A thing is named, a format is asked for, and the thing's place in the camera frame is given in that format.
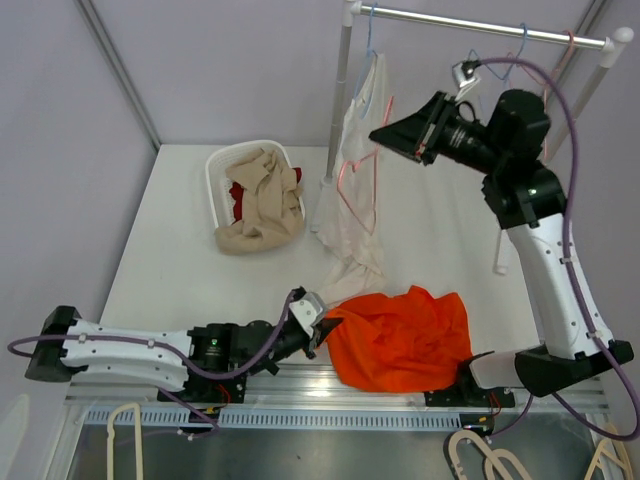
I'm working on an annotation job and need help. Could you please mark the metal clothes rack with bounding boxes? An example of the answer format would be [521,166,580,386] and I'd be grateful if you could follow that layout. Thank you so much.
[309,0,635,276]

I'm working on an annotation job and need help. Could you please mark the blue wire hanger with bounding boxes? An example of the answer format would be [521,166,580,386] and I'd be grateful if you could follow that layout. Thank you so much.
[353,1,378,119]
[467,22,544,94]

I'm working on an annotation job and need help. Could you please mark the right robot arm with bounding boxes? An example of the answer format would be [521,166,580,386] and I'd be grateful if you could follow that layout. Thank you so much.
[369,89,634,405]

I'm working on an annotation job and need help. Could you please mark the white t shirt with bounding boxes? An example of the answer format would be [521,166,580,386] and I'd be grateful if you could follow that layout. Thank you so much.
[316,53,394,305]

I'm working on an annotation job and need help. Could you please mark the orange t shirt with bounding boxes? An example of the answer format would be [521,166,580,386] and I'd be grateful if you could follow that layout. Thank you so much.
[327,286,472,394]

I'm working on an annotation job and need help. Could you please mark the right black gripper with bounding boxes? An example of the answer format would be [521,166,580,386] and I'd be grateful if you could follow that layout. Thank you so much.
[370,92,507,177]

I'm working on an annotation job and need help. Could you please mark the beige wooden hanger right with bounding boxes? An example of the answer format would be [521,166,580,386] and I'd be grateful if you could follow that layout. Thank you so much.
[444,430,533,480]

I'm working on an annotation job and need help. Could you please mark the beige wooden hanger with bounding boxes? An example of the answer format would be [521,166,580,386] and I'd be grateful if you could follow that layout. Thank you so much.
[106,403,146,480]
[444,430,533,480]

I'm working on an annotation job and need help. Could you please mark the pink wire hanger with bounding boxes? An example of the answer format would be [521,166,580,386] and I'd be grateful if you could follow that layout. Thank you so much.
[542,29,576,161]
[336,94,395,237]

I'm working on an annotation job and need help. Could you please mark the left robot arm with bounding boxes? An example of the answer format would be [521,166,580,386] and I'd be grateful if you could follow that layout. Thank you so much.
[25,287,342,402]

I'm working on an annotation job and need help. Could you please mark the beige wooden hanger left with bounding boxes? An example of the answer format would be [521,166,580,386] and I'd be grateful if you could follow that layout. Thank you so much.
[106,403,146,480]

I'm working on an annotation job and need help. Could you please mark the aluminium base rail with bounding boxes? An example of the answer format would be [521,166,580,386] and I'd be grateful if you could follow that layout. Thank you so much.
[64,359,601,431]

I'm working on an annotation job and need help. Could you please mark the dark red t shirt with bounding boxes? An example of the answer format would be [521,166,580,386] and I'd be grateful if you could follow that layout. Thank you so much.
[229,167,303,222]

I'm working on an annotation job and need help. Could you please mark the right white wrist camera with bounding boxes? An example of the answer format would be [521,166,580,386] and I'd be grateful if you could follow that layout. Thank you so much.
[451,60,481,101]

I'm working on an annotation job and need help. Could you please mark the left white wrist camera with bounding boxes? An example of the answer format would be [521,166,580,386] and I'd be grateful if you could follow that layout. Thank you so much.
[289,292,327,337]

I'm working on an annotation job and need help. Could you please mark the white plastic basket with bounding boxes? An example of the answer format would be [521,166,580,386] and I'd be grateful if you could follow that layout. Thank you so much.
[204,140,292,230]

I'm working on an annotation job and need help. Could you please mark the beige t shirt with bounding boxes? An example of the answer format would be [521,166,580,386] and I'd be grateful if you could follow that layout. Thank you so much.
[214,148,304,255]

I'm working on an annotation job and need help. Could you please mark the beige wooden hanger corner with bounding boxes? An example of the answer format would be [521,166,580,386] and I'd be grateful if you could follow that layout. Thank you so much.
[583,433,635,480]

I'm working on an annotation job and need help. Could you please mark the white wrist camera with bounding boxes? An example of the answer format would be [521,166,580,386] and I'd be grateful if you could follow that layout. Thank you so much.
[451,60,481,101]
[289,292,327,337]

